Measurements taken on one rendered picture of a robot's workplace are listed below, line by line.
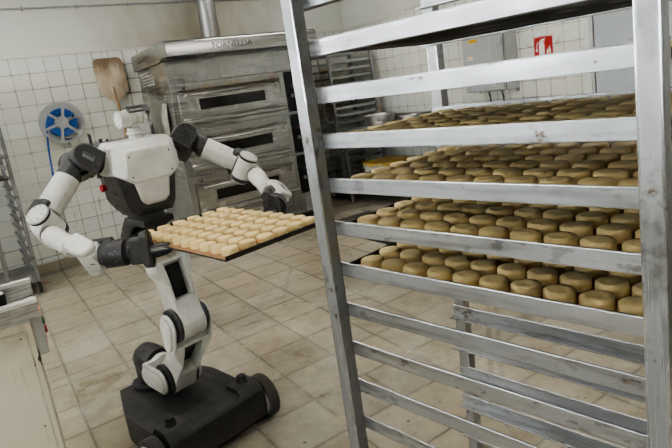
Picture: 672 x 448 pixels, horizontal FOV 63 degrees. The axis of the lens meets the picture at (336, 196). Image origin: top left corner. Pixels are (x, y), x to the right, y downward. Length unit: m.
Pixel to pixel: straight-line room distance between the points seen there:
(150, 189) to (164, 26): 4.36
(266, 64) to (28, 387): 4.27
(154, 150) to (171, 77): 3.15
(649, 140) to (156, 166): 1.83
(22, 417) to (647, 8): 1.99
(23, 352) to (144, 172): 0.74
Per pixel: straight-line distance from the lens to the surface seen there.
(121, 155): 2.20
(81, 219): 6.22
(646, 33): 0.74
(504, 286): 0.98
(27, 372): 2.08
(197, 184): 5.40
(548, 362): 0.95
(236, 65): 5.60
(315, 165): 1.08
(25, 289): 2.31
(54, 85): 6.16
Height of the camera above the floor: 1.43
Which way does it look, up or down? 11 degrees down
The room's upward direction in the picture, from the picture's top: 8 degrees counter-clockwise
